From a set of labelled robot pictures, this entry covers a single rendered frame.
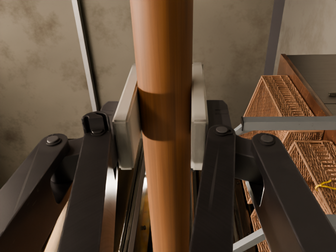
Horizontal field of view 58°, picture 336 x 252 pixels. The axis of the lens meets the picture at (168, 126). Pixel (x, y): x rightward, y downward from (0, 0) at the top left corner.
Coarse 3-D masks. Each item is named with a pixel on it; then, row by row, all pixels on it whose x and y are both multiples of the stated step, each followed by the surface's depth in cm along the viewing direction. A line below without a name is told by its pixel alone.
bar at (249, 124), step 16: (240, 128) 120; (256, 128) 118; (272, 128) 118; (288, 128) 118; (304, 128) 118; (320, 128) 117; (192, 192) 119; (192, 208) 112; (192, 224) 106; (240, 240) 85; (256, 240) 82
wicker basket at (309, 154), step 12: (300, 144) 121; (312, 144) 121; (324, 144) 120; (300, 156) 127; (312, 156) 115; (324, 156) 115; (300, 168) 131; (312, 168) 109; (324, 168) 109; (312, 180) 134; (324, 180) 105; (312, 192) 139; (324, 192) 100; (324, 204) 128; (252, 216) 148; (264, 240) 137
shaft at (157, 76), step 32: (160, 0) 13; (192, 0) 14; (160, 32) 14; (192, 32) 15; (160, 64) 15; (160, 96) 16; (160, 128) 17; (160, 160) 18; (160, 192) 20; (160, 224) 21
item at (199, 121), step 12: (192, 72) 18; (192, 84) 17; (204, 84) 17; (192, 96) 16; (204, 96) 16; (192, 108) 15; (204, 108) 14; (192, 120) 14; (204, 120) 14; (192, 132) 14; (204, 132) 14; (192, 144) 14; (204, 144) 14; (192, 156) 15
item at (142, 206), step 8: (144, 168) 164; (144, 176) 159; (144, 184) 157; (144, 192) 155; (136, 200) 145; (144, 200) 152; (136, 208) 141; (144, 208) 150; (136, 216) 137; (144, 216) 148; (136, 224) 134; (144, 224) 146; (136, 232) 131; (144, 232) 144; (136, 240) 129; (144, 240) 142; (128, 248) 124; (136, 248) 128; (144, 248) 140
